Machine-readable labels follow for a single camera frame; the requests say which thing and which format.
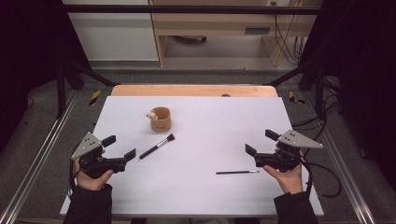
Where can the light wooden table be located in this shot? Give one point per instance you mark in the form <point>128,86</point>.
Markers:
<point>186,90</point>

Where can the white cabinet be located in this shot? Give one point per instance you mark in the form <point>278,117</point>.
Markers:
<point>115,37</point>

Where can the light wooden desk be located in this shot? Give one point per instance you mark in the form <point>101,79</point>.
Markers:
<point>211,25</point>

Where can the black frame crossbar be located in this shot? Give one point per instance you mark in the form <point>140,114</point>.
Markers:
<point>186,9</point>

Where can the thin black pencil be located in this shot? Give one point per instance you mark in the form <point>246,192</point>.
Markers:
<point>236,172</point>

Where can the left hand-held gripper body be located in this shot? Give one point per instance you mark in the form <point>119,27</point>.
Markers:
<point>93,163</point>

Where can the tan bear cup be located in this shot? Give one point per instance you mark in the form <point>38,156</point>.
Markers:
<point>161,123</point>

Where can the black frame leg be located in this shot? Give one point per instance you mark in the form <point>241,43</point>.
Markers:
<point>61,93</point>
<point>320,93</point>

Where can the black makeup brush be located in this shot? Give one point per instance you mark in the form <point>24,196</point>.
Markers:
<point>155,147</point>

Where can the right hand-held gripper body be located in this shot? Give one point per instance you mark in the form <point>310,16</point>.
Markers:
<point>280,160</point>

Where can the person's right hand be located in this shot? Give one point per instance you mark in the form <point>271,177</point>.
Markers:
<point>291,182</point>

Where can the white flat object on shelf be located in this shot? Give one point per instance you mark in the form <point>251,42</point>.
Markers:
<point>190,39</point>

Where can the person's left hand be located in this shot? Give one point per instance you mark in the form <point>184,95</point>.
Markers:
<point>93,183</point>

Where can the aluminium floor rail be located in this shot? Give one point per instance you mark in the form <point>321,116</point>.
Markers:
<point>342,161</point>
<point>37,158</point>

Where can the black curtain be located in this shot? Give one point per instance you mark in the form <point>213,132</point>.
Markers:
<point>28,62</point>
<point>367,77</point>

